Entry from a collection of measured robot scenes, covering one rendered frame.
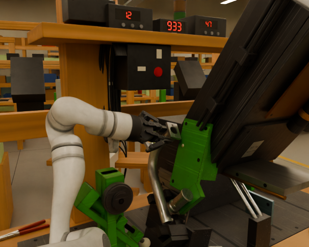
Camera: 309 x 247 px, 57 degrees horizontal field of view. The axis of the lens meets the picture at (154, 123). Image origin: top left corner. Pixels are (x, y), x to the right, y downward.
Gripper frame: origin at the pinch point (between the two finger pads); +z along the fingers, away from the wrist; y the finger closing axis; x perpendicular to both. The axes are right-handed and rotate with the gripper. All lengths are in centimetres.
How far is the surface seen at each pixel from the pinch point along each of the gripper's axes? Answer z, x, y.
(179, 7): 12, -14, 54
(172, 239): -0.1, 7.9, -28.2
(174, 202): 0.4, 4.2, -19.6
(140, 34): -10.0, -10.9, 29.3
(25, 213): 15, 249, 66
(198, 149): 3.9, -6.8, -8.5
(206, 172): 7.9, -3.6, -13.7
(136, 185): 141, 230, 95
